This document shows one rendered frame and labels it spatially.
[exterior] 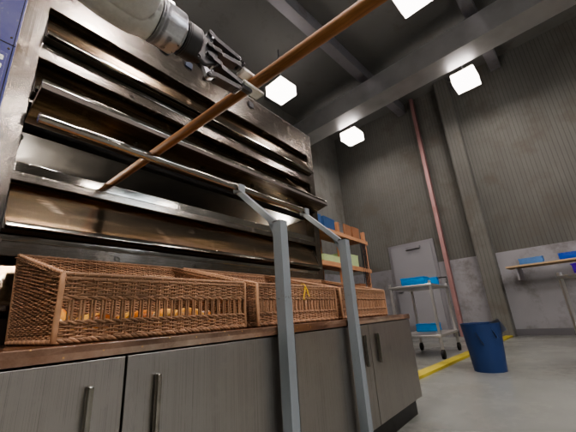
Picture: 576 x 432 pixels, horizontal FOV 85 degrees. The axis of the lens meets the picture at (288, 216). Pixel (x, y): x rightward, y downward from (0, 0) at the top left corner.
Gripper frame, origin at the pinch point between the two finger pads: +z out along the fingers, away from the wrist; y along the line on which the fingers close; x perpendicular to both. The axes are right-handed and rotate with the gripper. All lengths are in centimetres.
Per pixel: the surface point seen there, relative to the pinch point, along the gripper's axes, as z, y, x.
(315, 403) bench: 57, 88, -31
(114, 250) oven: 2, 28, -84
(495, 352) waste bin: 317, 100, -16
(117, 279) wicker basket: -15, 46, -34
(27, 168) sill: -29, 3, -83
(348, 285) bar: 85, 45, -27
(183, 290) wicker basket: 4, 49, -35
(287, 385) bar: 37, 78, -26
